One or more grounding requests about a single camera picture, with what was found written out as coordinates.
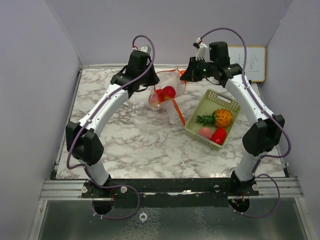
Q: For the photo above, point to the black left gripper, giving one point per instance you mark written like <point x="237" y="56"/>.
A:
<point x="151" y="82"/>

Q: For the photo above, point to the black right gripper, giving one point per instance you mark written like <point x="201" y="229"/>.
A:
<point x="191" y="73"/>

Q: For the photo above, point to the red apple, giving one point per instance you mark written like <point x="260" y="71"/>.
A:
<point x="168" y="92"/>
<point x="159" y="95"/>

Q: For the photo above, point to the clear orange-zipper zip bag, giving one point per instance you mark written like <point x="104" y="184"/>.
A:
<point x="169" y="77"/>

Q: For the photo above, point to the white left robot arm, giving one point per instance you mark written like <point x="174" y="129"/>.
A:
<point x="83" y="137"/>

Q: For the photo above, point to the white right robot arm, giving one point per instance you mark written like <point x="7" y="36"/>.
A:
<point x="265" y="129"/>

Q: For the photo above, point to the pale green plastic basket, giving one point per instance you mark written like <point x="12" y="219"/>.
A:
<point x="211" y="101"/>

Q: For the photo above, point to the small framed whiteboard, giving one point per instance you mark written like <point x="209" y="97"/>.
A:
<point x="255" y="68"/>

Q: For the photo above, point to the toy pineapple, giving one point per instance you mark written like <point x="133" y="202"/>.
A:
<point x="220" y="118"/>

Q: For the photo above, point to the pink peach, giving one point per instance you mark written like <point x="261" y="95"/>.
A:
<point x="205" y="132"/>

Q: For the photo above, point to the red bell pepper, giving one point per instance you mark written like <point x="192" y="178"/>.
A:
<point x="219" y="136"/>

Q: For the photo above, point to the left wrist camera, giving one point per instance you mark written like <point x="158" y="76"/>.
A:
<point x="146" y="49"/>

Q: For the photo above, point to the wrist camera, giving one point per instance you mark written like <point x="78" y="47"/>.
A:
<point x="201" y="49"/>
<point x="146" y="49"/>

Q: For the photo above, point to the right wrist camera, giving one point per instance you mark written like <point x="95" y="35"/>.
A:
<point x="201" y="49"/>

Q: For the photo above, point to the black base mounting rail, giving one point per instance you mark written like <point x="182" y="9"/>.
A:
<point x="168" y="192"/>

